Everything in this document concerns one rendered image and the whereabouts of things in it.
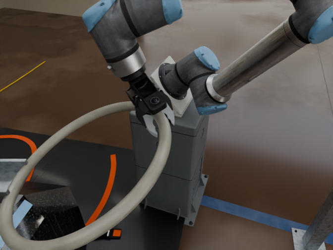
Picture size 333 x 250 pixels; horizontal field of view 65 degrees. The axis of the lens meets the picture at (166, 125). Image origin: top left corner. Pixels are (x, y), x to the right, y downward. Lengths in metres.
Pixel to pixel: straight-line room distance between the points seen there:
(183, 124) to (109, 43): 0.86
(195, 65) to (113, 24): 0.78
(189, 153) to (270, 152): 1.27
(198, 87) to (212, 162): 1.21
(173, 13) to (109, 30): 0.14
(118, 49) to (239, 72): 0.63
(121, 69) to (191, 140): 0.87
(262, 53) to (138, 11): 0.59
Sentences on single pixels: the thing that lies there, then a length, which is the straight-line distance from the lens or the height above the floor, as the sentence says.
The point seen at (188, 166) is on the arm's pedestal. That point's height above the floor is 0.54.
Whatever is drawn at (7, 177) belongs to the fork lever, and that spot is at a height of 1.11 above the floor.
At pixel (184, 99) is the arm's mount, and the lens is 1.51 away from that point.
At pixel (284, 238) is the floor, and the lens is 2.10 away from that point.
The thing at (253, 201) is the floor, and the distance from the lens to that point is 2.20.
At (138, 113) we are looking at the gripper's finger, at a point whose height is 1.30.
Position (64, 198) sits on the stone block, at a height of 0.64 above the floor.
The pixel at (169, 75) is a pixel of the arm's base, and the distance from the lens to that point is 1.42.
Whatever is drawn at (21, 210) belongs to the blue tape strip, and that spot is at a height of 0.83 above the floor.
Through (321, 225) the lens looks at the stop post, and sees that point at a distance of 1.89.
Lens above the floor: 1.71
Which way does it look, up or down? 38 degrees down
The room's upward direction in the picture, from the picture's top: straight up
